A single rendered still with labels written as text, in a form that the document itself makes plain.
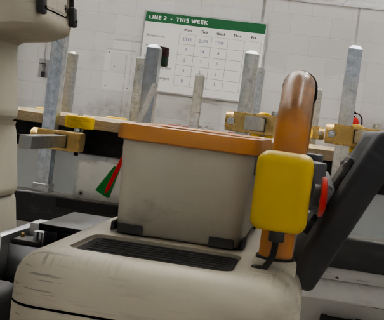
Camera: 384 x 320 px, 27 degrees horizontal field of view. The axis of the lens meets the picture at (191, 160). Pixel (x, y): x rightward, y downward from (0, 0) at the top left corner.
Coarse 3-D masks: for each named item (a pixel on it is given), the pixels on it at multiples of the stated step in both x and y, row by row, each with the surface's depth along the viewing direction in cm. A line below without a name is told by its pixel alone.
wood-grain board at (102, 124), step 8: (24, 112) 226; (32, 112) 226; (40, 112) 226; (64, 112) 288; (24, 120) 226; (32, 120) 226; (40, 120) 226; (64, 120) 225; (96, 120) 223; (104, 120) 235; (112, 120) 255; (120, 120) 277; (96, 128) 224; (104, 128) 223; (112, 128) 223; (272, 144) 217; (312, 152) 215; (320, 152) 215; (328, 152) 214; (328, 160) 215
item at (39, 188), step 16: (16, 192) 206; (32, 192) 205; (48, 192) 207; (16, 208) 206; (32, 208) 205; (48, 208) 205; (64, 208) 204; (352, 240) 194; (368, 240) 194; (336, 256) 194; (352, 256) 194; (368, 256) 193; (368, 272) 194
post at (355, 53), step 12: (348, 48) 195; (360, 48) 194; (348, 60) 195; (360, 60) 194; (348, 72) 195; (348, 84) 195; (348, 96) 195; (348, 108) 195; (348, 120) 195; (336, 156) 196; (336, 168) 196
